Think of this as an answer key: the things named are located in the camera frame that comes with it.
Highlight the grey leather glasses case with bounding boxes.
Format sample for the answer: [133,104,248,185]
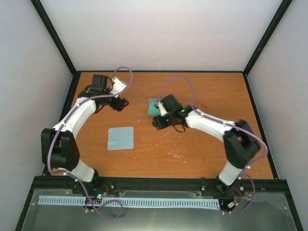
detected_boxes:
[148,98,161,116]

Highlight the light blue cleaning cloth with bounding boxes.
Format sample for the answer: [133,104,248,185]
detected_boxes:
[107,127,134,151]

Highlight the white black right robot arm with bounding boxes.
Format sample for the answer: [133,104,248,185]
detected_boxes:
[152,94,261,195]

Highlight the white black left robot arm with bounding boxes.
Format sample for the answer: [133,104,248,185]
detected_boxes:
[41,74,129,194]

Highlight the metal front plate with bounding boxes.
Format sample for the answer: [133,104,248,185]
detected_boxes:
[22,190,296,231]

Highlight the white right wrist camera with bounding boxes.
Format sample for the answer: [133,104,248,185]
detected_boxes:
[157,102,168,116]

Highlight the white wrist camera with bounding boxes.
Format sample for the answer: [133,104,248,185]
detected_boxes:
[157,102,168,116]
[110,77,128,95]

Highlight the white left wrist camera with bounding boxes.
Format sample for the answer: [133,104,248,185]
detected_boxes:
[110,77,128,95]

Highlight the red thin-frame sunglasses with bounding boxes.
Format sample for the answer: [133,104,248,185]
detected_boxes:
[194,102,213,114]

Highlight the light blue slotted cable duct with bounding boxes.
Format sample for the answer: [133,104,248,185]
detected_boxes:
[38,195,220,210]

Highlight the black aluminium frame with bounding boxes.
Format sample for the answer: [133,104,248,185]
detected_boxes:
[15,0,303,231]

